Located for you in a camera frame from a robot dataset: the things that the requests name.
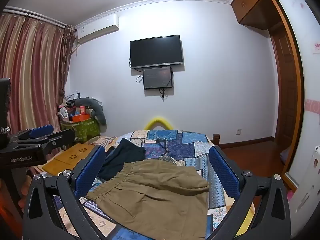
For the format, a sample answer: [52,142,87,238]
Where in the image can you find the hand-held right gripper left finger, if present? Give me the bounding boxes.
[22,145,108,240]

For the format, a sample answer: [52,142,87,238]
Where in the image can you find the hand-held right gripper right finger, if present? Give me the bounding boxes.
[209,145,292,240]

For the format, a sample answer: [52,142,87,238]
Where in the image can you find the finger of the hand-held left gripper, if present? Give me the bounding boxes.
[9,124,55,142]
[15,129,76,153]

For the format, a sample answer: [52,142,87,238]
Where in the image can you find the khaki pants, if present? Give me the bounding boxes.
[86,160,209,238]

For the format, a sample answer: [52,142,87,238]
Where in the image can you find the person's left hand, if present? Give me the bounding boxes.
[17,177,32,210]

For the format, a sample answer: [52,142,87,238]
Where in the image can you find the green fabric bag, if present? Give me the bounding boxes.
[60,119,102,143]

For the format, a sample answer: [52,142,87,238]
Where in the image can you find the striped cloth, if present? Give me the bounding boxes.
[91,135,117,147]

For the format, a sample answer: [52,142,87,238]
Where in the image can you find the orange box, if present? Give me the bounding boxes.
[69,114,90,123]

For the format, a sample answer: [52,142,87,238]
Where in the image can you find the dark navy garment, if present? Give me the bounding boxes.
[96,138,147,182]

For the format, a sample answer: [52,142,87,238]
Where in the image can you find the grey plush toy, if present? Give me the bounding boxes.
[74,97,107,125]

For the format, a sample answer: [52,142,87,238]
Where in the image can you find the orange yellow bed sheet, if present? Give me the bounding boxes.
[234,202,256,236]

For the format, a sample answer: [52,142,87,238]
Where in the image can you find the blue patchwork blanket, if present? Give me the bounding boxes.
[54,129,253,240]

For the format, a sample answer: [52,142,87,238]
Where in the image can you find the striped pink curtain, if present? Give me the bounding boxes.
[0,11,75,140]

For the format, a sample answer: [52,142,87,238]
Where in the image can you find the purple cloth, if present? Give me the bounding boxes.
[280,147,292,166]

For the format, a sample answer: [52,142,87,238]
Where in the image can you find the yellow foam arch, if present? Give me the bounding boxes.
[144,116,172,131]

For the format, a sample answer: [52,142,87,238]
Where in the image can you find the wooden door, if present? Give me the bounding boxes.
[270,22,304,153]

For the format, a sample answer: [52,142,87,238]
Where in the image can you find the small black monitor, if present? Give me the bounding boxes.
[143,67,173,90]

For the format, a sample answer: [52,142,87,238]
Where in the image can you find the white air conditioner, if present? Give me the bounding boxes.
[76,14,120,44]

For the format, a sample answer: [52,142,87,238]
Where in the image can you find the wooden overhead cabinet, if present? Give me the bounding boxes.
[230,0,275,30]

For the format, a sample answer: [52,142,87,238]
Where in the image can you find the white curtain rail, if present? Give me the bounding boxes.
[2,6,69,28]

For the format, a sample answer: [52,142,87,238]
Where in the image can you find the black wall television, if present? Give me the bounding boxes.
[129,35,184,70]

